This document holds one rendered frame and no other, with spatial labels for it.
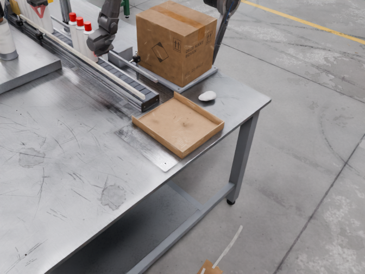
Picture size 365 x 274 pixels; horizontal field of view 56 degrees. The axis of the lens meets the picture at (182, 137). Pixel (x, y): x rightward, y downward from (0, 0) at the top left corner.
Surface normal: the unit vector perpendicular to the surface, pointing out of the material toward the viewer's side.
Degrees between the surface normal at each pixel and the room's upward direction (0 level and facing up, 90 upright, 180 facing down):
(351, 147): 0
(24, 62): 0
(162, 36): 90
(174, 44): 90
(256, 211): 0
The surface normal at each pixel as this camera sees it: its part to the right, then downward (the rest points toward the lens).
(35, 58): 0.04, -0.73
